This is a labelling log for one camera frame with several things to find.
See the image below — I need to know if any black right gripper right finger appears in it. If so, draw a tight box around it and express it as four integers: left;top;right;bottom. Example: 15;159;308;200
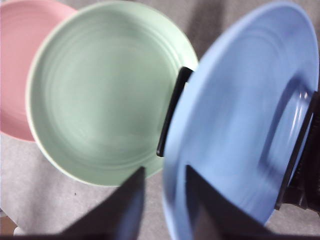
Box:
184;164;274;237

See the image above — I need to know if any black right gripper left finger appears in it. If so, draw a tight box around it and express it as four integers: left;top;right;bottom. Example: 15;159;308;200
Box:
58;166;146;237

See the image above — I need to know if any blue round plate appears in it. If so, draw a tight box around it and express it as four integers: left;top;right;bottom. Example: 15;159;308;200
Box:
161;0;320;240

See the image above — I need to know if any green round plate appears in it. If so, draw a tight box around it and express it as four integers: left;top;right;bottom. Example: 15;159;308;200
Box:
25;0;200;188

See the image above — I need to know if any pink round plate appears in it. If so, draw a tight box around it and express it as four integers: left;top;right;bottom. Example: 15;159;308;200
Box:
0;0;79;144

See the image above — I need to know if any black plastic plate rack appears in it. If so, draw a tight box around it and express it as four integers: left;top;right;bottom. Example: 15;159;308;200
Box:
156;66;320;211

